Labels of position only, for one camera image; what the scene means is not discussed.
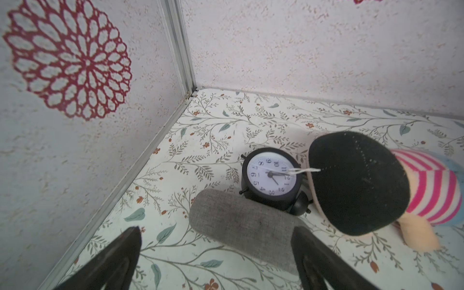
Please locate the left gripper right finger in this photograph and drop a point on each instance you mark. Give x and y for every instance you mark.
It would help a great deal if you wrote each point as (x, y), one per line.
(319, 267)

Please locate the small black alarm clock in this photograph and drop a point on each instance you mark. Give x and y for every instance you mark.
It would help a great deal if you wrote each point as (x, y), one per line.
(271, 177)

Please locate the plush doll striped shirt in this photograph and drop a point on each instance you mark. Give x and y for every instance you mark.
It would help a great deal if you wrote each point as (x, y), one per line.
(360, 186)

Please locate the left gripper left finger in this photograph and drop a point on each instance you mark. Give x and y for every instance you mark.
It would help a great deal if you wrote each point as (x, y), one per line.
(113, 268)

